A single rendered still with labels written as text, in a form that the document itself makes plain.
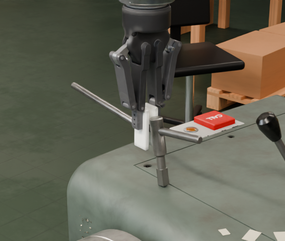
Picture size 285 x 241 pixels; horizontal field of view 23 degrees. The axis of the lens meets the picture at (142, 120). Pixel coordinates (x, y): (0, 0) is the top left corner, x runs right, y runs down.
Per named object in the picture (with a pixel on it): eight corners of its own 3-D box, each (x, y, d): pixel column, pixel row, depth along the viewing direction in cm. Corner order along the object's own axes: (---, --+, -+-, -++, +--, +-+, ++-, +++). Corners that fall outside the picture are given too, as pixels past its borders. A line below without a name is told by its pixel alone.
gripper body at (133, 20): (152, -5, 111) (152, 51, 115) (109, 2, 106) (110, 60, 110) (183, 3, 106) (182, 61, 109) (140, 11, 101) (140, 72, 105)
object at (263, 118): (267, 135, 108) (270, 106, 107) (284, 141, 106) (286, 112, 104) (250, 141, 106) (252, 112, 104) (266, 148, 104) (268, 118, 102)
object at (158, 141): (173, 183, 114) (165, 116, 111) (163, 188, 113) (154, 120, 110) (164, 181, 116) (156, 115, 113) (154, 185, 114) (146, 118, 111)
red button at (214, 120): (214, 118, 144) (214, 109, 144) (235, 127, 140) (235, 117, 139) (193, 125, 141) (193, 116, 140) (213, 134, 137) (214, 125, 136)
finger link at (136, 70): (152, 43, 107) (145, 44, 106) (147, 112, 110) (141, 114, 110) (136, 38, 110) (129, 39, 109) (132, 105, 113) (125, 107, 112)
